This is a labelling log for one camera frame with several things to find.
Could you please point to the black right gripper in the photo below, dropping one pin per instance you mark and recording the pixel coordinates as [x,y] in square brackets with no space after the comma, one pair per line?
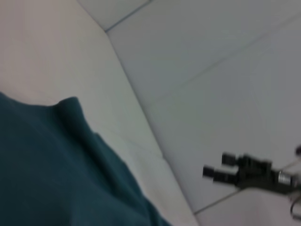
[254,174]

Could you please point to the teal blue shirt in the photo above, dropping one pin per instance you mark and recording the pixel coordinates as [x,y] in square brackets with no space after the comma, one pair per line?
[58,164]

